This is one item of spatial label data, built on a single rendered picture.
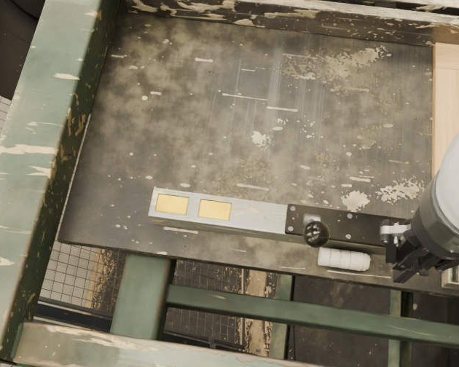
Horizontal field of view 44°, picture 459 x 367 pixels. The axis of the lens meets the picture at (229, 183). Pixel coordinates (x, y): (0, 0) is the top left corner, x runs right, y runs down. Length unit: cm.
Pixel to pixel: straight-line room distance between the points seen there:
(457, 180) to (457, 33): 68
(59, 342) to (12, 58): 83
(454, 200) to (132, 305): 61
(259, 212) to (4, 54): 84
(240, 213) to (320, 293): 217
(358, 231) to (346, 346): 198
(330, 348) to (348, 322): 196
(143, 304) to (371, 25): 65
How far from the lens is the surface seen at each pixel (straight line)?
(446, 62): 115
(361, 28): 113
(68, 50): 103
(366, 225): 93
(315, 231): 79
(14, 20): 157
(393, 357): 244
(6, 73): 150
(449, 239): 58
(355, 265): 93
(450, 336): 103
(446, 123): 108
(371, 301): 281
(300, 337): 312
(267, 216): 92
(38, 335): 91
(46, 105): 98
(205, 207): 93
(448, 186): 51
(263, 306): 98
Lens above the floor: 204
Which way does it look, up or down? 29 degrees down
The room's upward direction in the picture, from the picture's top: 68 degrees counter-clockwise
